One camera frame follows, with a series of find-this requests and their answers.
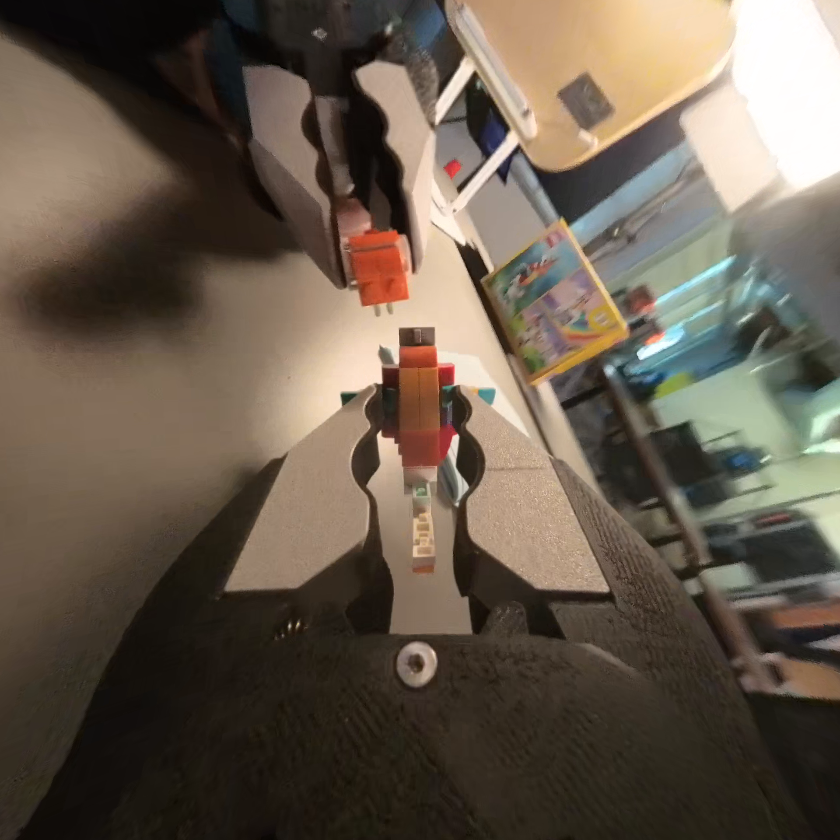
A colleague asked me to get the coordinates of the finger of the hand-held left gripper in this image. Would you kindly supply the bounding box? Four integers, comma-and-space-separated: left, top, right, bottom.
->
244, 66, 352, 291
353, 59, 439, 277

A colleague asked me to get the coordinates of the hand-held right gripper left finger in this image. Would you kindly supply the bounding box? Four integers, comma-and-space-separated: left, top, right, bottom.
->
223, 384, 395, 602

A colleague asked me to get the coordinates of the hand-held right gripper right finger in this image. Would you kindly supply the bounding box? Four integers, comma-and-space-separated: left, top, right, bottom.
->
453, 384, 614, 602

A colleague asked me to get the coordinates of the orange toy brick head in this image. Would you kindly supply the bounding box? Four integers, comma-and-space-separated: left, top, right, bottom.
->
335, 197, 414, 318

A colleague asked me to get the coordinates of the colourful toy brick fish body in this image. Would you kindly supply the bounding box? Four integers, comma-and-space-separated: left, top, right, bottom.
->
340, 325, 497, 576

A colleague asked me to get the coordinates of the yellow toy set box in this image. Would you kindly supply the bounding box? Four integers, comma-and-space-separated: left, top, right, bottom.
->
481, 218, 631, 386

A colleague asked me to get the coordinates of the blue object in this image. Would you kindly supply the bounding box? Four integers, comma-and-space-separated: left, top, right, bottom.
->
469, 92, 514, 160

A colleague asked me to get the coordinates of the open pale blue instruction booklet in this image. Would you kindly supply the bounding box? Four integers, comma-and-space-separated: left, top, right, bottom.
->
430, 351, 503, 509

